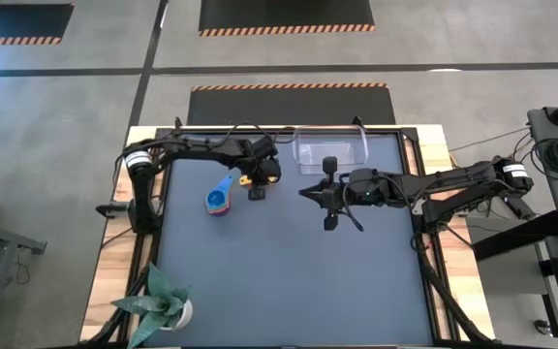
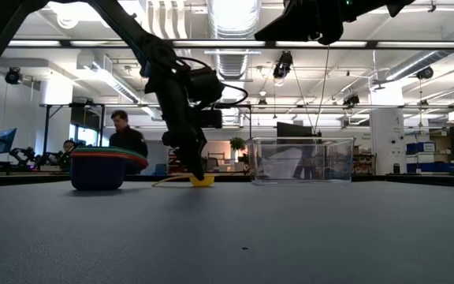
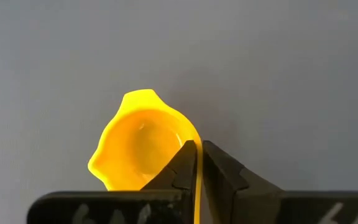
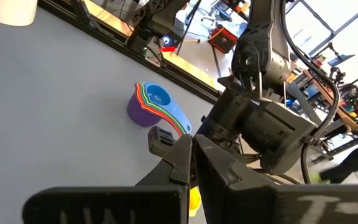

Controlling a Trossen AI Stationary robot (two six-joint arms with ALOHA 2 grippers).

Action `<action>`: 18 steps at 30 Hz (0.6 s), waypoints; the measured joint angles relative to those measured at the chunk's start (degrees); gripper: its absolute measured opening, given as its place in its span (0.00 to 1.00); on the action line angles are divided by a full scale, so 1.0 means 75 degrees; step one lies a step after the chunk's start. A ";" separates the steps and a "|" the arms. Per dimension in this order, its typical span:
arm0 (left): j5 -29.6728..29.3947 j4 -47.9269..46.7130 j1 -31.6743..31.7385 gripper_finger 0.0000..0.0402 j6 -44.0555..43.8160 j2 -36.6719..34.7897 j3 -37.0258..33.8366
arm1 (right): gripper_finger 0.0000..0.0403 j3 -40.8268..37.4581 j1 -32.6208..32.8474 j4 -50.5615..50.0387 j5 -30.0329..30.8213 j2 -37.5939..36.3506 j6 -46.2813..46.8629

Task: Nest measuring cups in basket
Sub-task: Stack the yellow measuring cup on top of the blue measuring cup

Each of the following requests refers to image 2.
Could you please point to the black overhead light bar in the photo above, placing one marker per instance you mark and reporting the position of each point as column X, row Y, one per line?
column 372, row 44

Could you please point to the blue lit monitor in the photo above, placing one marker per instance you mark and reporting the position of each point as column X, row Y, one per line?
column 6, row 140

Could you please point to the seated person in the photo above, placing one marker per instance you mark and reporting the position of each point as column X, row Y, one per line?
column 68, row 152

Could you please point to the black hanging ceiling camera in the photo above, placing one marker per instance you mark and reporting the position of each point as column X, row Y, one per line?
column 425, row 73
column 13, row 76
column 283, row 63
column 351, row 99

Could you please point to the standing person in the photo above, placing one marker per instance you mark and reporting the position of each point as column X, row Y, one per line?
column 128, row 138

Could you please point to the green background potted plant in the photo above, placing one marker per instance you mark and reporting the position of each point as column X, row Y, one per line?
column 238, row 144

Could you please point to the slim silver air duct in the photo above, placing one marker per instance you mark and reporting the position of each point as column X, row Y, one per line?
column 424, row 63

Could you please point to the black background robot arm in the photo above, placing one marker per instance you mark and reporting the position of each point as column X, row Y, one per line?
column 26, row 154

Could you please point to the white square pillar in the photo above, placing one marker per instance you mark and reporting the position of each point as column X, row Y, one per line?
column 386, row 138

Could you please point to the wide ribbed air duct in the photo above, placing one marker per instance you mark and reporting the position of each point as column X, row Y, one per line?
column 233, row 63

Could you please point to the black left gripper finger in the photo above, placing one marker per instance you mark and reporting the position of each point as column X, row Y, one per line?
column 189, row 159
column 201, row 161

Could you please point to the black table frame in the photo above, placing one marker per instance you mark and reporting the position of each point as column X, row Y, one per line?
column 408, row 180

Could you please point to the clear plastic basket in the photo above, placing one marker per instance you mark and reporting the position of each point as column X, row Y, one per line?
column 302, row 161

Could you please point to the blue storage bin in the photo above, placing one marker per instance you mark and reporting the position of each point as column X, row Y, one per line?
column 420, row 148

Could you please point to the yellow measuring cup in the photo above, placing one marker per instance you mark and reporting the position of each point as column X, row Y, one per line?
column 203, row 182

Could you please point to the black background monitor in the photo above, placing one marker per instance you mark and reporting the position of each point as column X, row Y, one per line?
column 294, row 130

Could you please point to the black workstation frame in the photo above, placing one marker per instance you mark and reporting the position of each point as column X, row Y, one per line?
column 47, row 122

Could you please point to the purple measuring cup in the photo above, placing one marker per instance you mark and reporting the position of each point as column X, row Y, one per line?
column 99, row 177

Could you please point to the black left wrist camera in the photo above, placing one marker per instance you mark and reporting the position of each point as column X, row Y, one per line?
column 207, row 87

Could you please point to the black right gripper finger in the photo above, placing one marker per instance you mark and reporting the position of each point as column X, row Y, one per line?
column 280, row 27
column 280, row 36

